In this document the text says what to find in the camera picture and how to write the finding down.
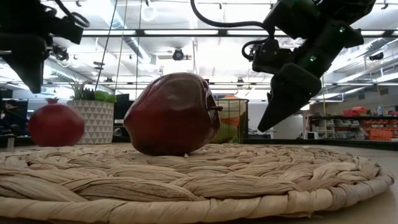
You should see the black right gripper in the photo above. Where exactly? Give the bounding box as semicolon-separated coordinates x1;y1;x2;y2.
257;20;364;133

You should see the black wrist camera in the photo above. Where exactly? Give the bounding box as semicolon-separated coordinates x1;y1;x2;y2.
251;39;295;75
46;15;85;44

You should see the red pomegranate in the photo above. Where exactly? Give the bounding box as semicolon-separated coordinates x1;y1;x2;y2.
28;98;85;147

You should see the long black hanging cable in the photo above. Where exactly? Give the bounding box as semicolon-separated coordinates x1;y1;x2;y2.
94;0;118;91

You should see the black overhead rig beam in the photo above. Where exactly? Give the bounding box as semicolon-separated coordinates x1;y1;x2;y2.
82;29;398;37

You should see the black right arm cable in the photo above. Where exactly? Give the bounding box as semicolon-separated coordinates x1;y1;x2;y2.
190;0;276;37

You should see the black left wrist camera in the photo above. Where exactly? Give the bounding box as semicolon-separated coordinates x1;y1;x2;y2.
46;15;85;44

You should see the black aluminium table frame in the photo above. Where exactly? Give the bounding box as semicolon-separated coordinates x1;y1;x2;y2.
0;134;398;152

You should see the black background monitor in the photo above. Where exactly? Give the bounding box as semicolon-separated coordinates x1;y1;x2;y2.
113;93;134;139

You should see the green white leek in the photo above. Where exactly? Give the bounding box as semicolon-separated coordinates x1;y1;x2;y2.
222;99;247;119

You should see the black ceiling-hung device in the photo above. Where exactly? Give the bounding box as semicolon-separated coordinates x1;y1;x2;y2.
51;45;71;62

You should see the succulent in white patterned pot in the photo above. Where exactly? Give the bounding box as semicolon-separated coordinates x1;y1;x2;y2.
66;80;118;145

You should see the black overhead camera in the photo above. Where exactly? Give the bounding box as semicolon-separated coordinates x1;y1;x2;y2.
172;47;185;62

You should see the thin black crossbar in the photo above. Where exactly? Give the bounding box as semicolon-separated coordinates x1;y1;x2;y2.
0;81;398;86

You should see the shelf with orange bins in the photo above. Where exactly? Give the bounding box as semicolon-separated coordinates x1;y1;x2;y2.
306;105;398;141

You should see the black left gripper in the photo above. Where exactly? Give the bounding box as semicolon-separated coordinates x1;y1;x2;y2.
0;0;52;94

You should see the green pear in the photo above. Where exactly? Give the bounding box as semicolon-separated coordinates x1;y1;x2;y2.
211;121;239;144

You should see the person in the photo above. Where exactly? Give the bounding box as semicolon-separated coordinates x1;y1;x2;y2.
0;99;30;138

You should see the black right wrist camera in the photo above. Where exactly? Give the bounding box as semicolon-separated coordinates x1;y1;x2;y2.
251;39;295;75

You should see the copper wire basket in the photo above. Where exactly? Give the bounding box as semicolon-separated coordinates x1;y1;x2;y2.
214;98;249;144

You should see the round woven placemat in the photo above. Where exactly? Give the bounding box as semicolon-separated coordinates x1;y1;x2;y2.
0;142;396;224

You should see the dark red plum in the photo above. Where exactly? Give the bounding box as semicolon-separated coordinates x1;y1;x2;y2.
123;72;223;157

